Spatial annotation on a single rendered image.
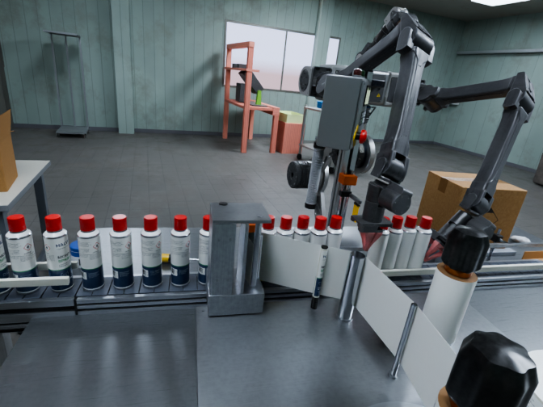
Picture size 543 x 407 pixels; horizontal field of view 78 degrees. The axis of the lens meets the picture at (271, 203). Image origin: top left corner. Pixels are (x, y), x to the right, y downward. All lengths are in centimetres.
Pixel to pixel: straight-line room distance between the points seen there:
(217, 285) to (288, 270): 20
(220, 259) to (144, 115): 731
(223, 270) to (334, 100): 52
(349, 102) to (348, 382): 66
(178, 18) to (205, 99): 166
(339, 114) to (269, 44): 749
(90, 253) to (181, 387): 40
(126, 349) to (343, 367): 50
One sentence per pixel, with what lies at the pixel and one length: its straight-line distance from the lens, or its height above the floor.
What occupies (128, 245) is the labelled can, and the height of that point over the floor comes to 101.
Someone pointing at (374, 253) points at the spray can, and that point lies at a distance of 111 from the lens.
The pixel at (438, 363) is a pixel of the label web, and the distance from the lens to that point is 71.
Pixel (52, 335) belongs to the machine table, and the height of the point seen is 83.
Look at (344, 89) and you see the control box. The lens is 94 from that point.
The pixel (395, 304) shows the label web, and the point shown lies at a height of 103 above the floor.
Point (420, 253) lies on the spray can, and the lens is 120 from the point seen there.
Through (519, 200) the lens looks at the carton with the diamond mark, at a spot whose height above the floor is 108.
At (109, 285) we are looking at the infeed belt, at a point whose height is 88.
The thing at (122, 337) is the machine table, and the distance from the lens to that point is 94.
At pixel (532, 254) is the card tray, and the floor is 85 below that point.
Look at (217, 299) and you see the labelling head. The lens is 86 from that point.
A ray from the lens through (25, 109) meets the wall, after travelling 832.
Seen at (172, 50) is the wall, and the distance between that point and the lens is 797.
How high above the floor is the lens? 146
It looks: 21 degrees down
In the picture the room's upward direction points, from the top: 6 degrees clockwise
